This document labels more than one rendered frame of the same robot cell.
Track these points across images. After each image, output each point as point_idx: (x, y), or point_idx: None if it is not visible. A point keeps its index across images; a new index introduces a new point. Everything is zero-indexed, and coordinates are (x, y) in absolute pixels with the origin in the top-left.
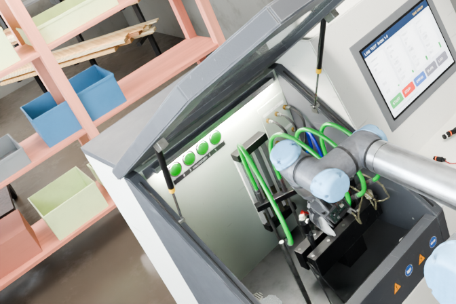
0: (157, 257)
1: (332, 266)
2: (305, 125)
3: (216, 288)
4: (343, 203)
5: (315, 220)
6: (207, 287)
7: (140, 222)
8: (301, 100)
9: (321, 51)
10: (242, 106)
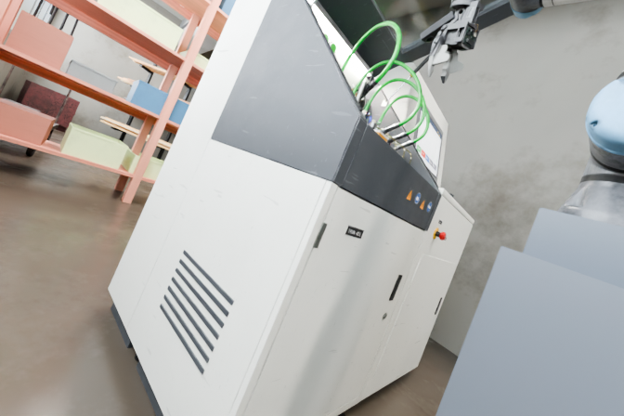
0: (214, 79)
1: None
2: (369, 111)
3: (294, 58)
4: (474, 37)
5: (438, 43)
6: (272, 71)
7: (242, 32)
8: (378, 97)
9: (425, 61)
10: (357, 56)
